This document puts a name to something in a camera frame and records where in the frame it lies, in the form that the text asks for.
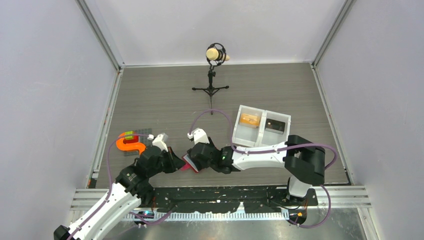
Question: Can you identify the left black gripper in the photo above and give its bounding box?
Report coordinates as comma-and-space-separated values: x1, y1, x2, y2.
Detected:
148, 146, 185, 177

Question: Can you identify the orange credit card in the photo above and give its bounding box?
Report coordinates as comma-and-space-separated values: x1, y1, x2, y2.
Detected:
239, 113, 261, 128

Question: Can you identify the red card holder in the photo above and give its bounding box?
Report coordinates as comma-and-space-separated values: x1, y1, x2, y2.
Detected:
180, 153, 200, 173

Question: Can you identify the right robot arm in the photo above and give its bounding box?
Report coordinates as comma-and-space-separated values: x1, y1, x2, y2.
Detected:
182, 135, 326, 205

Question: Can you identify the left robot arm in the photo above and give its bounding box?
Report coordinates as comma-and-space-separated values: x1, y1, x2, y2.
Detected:
53, 145, 186, 240

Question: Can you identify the black credit card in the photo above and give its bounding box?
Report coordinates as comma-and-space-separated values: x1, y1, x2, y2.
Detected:
265, 118, 286, 133

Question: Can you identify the grey studded baseplate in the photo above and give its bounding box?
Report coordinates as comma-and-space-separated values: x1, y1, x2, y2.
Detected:
131, 128, 152, 147

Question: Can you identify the orange curved plastic piece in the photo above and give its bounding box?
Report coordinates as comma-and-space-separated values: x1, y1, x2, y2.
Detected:
116, 131, 146, 156

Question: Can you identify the red toy block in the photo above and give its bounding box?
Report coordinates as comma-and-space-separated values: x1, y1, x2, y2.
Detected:
123, 135, 139, 144

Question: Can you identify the green toy block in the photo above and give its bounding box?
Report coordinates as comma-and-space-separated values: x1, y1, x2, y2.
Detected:
124, 131, 134, 141

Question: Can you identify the white two-compartment tray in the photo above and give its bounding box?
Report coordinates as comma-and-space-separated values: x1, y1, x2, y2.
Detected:
232, 105, 291, 147

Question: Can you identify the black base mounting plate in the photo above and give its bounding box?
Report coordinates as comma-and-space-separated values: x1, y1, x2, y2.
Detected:
142, 185, 318, 214

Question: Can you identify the beige microphone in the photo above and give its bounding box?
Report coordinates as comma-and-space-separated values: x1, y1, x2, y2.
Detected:
205, 47, 230, 62

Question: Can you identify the black microphone tripod stand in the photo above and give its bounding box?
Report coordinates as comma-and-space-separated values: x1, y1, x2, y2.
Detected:
191, 42, 230, 108

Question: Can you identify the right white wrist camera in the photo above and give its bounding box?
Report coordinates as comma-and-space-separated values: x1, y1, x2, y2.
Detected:
187, 128, 210, 144

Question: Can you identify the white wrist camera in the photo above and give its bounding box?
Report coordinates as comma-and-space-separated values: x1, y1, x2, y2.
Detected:
147, 133, 169, 152
187, 128, 210, 144

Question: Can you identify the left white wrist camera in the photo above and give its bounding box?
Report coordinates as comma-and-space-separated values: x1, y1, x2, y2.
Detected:
147, 133, 169, 152

